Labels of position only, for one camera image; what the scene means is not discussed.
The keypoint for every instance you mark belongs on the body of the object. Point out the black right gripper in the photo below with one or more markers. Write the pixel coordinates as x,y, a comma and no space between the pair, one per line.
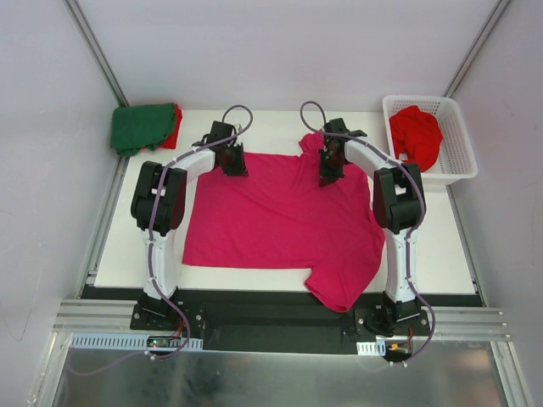
327,170

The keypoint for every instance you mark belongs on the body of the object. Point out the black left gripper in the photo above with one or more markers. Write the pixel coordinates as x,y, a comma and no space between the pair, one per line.
234,165

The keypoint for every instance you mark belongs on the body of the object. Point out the pink t shirt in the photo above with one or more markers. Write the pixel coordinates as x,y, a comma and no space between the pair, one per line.
278,217

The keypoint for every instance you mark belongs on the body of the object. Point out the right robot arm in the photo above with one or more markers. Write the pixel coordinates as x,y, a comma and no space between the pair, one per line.
398,206

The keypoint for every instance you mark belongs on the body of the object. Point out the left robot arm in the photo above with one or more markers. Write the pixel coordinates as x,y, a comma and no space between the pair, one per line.
158,206

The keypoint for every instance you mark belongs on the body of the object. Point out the folded red t shirt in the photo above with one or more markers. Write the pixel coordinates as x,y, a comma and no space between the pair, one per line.
171,141

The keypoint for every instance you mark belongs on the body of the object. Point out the red t shirt in basket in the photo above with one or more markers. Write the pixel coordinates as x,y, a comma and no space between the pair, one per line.
417,135

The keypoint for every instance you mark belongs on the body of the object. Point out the folded green t shirt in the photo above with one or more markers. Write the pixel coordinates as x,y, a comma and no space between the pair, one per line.
142,126

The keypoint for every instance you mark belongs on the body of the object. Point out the white plastic laundry basket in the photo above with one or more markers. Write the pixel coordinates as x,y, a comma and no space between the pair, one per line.
456,159

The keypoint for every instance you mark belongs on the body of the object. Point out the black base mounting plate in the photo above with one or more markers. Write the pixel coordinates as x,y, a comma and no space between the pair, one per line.
274,322

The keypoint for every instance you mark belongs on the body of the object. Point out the right white cable duct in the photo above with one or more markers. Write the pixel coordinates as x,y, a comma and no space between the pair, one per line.
382,347

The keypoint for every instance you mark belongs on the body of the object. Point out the white cable duct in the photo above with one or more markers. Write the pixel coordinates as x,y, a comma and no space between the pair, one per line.
115,341
382,347

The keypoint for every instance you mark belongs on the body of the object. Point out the left aluminium corner post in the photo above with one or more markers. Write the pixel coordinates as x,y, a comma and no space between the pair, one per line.
91,40

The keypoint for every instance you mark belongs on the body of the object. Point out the aluminium corner post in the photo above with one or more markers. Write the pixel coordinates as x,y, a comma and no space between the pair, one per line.
91,40
492,21

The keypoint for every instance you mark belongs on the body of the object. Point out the right aluminium corner post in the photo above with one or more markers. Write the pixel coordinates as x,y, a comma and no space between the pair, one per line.
492,21

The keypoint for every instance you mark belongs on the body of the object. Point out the left white cable duct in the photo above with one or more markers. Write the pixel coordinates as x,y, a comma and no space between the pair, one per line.
115,341

